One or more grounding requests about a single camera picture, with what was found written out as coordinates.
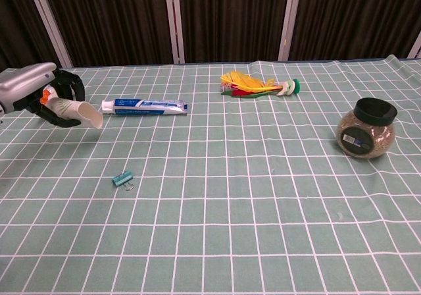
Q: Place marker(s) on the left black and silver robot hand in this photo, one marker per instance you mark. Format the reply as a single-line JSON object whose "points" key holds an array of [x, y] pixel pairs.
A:
{"points": [[23, 84]]}

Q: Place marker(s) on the white partition post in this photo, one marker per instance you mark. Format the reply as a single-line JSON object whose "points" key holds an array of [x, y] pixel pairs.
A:
{"points": [[49, 25], [289, 21], [174, 21], [415, 46]]}

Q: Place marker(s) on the colourful feather shuttlecock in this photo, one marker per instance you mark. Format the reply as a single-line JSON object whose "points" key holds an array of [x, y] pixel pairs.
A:
{"points": [[250, 85]]}

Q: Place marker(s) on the white paper cup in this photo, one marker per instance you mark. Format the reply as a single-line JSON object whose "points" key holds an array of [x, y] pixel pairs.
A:
{"points": [[87, 114]]}

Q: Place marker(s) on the green grid tablecloth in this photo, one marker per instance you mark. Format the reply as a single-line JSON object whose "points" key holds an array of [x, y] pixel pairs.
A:
{"points": [[230, 209]]}

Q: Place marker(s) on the blue and white toothpaste tube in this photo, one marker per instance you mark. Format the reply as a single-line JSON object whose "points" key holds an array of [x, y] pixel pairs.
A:
{"points": [[148, 106]]}

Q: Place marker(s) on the glass jar with black lid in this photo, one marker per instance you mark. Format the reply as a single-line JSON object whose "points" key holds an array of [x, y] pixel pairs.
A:
{"points": [[365, 133]]}

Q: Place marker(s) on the teal binder clip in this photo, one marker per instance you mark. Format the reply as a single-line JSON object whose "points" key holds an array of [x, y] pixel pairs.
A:
{"points": [[122, 178]]}

